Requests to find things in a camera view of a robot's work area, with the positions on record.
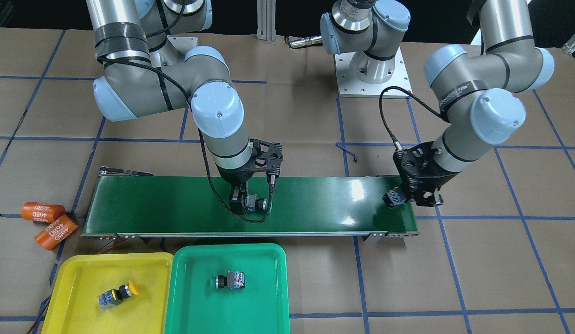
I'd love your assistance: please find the aluminium frame post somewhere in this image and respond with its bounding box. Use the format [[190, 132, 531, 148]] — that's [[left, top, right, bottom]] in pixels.
[[256, 0, 276, 44]]

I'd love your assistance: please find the green conveyor belt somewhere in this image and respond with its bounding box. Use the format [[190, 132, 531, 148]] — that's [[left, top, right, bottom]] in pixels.
[[81, 175, 419, 238]]

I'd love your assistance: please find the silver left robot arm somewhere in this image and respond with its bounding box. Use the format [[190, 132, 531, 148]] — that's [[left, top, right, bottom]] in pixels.
[[320, 0, 555, 208]]

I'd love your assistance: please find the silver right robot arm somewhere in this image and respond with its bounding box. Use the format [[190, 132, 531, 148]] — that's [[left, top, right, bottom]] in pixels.
[[86, 0, 283, 218]]

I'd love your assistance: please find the green push button moved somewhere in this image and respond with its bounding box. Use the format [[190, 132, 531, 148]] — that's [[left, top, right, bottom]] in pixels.
[[213, 271, 246, 290]]

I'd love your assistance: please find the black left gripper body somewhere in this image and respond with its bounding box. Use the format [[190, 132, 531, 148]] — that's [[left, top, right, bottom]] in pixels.
[[393, 141, 458, 207]]

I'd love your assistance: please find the green plastic tray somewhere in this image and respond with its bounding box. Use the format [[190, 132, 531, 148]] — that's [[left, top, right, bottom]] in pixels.
[[164, 243, 290, 334]]

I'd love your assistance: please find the yellow push button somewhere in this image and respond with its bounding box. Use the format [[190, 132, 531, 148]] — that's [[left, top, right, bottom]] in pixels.
[[382, 187, 408, 209], [97, 279, 139, 310]]

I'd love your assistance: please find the green push button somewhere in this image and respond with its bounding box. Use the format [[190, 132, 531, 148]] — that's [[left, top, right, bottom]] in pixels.
[[244, 194, 268, 213]]

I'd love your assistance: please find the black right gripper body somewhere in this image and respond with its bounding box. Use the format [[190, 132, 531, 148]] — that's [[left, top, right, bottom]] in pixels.
[[216, 139, 283, 186]]

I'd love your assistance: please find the yellow plastic tray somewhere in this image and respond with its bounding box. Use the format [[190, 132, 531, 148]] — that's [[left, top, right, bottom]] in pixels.
[[42, 252, 173, 334]]

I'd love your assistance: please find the orange cylinder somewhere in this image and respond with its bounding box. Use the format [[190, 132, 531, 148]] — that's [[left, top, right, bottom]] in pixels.
[[20, 201, 66, 223], [34, 214, 78, 251]]

